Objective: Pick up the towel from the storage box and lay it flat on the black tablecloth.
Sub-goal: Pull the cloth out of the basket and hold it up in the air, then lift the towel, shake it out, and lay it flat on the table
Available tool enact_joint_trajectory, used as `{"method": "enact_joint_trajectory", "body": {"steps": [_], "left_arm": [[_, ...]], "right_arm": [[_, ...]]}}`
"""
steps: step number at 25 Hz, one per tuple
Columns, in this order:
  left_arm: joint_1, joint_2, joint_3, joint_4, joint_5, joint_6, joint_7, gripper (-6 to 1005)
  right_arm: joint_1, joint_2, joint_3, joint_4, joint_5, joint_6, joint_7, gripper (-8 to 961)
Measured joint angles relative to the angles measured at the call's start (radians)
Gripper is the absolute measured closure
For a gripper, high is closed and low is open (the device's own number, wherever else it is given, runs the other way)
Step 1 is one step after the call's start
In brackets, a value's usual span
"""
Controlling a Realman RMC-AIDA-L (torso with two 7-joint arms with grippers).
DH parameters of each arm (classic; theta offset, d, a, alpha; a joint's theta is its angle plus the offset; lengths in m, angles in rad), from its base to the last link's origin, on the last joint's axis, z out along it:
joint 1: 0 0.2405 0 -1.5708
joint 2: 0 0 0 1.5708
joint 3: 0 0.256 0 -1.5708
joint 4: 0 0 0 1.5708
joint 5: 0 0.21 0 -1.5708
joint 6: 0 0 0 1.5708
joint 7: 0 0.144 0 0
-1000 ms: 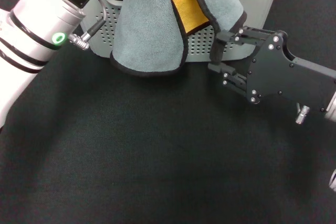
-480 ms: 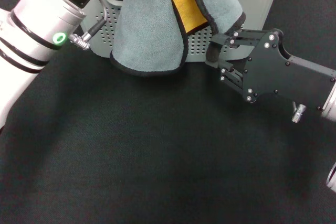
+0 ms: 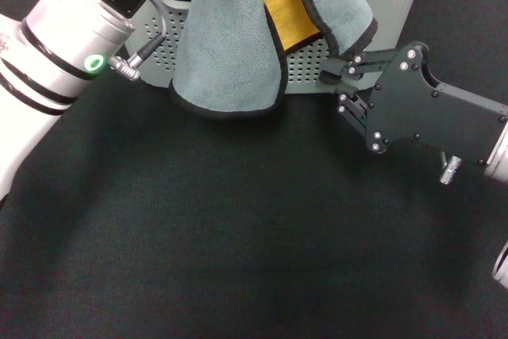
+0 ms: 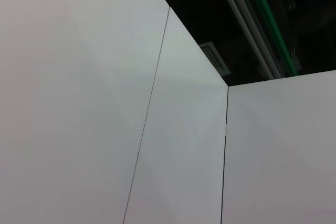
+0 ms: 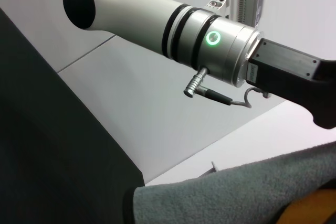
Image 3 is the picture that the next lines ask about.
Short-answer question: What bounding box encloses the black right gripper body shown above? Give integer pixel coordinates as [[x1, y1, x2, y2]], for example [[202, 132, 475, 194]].
[[366, 40, 508, 168]]

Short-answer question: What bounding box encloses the grey and yellow towel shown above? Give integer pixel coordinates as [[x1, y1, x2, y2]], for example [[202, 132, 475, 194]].
[[168, 0, 378, 120]]

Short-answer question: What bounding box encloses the grey perforated storage box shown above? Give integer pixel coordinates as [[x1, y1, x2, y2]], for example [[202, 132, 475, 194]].
[[122, 0, 437, 96]]

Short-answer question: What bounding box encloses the right gripper cable with connector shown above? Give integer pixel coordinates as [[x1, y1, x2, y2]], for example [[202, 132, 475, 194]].
[[438, 152, 464, 186]]

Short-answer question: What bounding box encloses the gripper cable with connector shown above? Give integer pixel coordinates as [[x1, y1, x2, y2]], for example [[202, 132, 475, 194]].
[[107, 0, 168, 80], [438, 152, 464, 186]]

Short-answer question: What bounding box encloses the left gripper cable with connector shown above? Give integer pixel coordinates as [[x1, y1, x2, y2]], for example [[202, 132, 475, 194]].
[[107, 0, 168, 80]]

